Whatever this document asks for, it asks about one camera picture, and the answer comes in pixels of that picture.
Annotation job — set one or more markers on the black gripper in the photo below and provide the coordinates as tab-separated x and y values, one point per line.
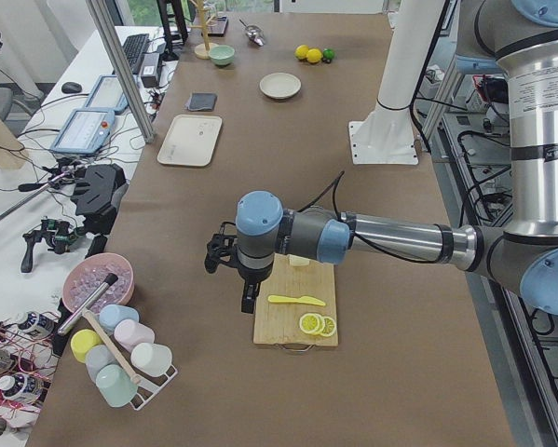
251	277

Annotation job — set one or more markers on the round cream plate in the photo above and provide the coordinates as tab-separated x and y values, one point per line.
280	86

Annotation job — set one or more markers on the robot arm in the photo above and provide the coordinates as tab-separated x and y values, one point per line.
508	237

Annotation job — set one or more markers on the cream rabbit serving tray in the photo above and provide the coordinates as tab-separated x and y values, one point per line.
190	141

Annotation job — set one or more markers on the black framed tray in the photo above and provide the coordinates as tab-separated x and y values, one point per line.
218	27

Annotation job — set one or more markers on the bamboo cutting board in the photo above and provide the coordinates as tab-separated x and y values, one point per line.
290	292

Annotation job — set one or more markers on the yellow plastic knife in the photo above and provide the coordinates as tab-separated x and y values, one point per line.
302	300

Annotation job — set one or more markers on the lemon slice front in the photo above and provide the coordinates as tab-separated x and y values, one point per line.
309	323

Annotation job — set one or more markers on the lemon slice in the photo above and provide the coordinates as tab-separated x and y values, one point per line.
320	331
309	323
330	327

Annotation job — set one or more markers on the lemon slice middle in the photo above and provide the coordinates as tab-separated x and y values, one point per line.
320	331

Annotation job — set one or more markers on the lemon slice back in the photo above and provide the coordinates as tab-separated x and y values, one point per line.
330	327

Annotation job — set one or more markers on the white cup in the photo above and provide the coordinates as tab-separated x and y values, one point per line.
152	359

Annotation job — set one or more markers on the pink cup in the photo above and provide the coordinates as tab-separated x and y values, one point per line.
130	333

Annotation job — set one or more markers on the steel black-tipped ice tongs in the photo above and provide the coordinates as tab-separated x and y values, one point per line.
68	324

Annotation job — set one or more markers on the white cup rack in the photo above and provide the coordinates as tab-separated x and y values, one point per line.
149	387

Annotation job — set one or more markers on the blue cup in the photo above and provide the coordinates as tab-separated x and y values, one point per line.
111	315

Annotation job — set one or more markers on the pink bowl of ice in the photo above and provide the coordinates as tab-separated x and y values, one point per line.
86	277

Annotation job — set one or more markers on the mint cup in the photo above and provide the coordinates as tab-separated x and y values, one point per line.
115	385

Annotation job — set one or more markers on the grey cup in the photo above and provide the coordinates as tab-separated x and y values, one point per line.
96	359

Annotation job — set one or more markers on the yellow cup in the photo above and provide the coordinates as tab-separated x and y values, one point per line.
82	342

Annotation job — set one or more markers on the folded grey cloth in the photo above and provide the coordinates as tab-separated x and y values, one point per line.
201	102

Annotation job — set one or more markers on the near teach pendant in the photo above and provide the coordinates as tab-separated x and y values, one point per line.
84	132

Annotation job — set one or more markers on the teach pendant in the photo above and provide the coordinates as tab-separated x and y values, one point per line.
107	93
84	132

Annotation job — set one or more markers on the mint green bowl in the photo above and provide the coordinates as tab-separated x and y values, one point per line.
222	55

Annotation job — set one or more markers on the far teach pendant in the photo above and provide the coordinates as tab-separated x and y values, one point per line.
107	93

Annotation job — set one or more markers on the yellow lemon near lime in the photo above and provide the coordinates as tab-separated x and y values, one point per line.
314	55

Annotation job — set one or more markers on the yellow lemon near plate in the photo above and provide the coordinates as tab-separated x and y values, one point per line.
300	52

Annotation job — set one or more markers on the wooden cup tree stand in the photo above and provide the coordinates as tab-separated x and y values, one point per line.
202	51

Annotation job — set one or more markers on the green lime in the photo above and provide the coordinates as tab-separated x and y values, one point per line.
328	54

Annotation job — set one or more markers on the steel ice scoop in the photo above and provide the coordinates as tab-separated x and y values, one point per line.
254	33

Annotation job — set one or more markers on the black keyboard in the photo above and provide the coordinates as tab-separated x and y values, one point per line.
134	47

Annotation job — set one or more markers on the black computer mouse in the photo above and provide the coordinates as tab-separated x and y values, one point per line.
71	87

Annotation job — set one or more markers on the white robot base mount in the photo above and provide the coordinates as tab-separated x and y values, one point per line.
386	135

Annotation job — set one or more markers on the aluminium frame post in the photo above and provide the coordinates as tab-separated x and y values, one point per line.
99	12

